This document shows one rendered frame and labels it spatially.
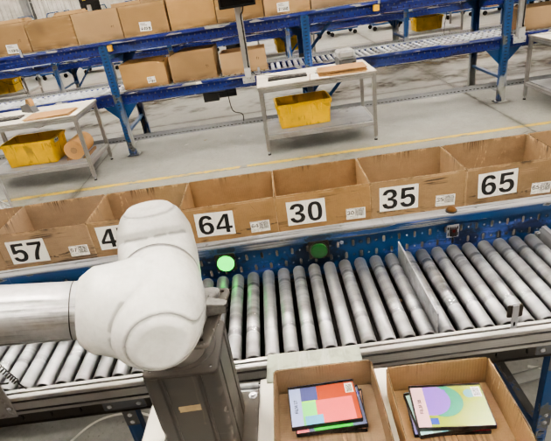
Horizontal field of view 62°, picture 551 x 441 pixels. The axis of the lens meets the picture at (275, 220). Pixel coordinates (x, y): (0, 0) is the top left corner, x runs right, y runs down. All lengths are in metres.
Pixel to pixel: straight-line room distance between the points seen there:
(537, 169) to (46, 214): 2.17
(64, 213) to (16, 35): 4.71
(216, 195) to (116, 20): 4.51
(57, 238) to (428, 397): 1.53
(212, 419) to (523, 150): 1.83
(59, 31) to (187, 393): 5.89
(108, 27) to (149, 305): 5.87
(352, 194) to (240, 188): 0.55
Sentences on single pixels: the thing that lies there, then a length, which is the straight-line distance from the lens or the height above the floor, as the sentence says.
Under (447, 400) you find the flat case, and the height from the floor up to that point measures 0.80.
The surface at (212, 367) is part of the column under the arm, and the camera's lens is 1.11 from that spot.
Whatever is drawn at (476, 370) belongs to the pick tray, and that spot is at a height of 0.80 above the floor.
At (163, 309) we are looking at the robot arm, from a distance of 0.75.
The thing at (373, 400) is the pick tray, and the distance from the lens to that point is 1.42.
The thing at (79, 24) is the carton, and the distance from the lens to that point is 6.60.
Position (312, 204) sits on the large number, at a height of 0.99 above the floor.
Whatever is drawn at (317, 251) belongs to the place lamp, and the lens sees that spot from 1.92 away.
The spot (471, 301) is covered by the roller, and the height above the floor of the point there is 0.75.
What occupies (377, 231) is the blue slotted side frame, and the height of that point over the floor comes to 0.86.
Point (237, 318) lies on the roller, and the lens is 1.75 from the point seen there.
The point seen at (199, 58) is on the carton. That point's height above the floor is 1.05.
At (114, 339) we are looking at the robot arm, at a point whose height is 1.38.
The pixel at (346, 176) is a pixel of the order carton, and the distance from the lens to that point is 2.19.
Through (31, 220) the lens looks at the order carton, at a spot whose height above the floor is 0.97.
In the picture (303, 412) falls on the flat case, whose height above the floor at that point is 0.80.
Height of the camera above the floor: 1.84
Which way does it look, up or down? 28 degrees down
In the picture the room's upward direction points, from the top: 9 degrees counter-clockwise
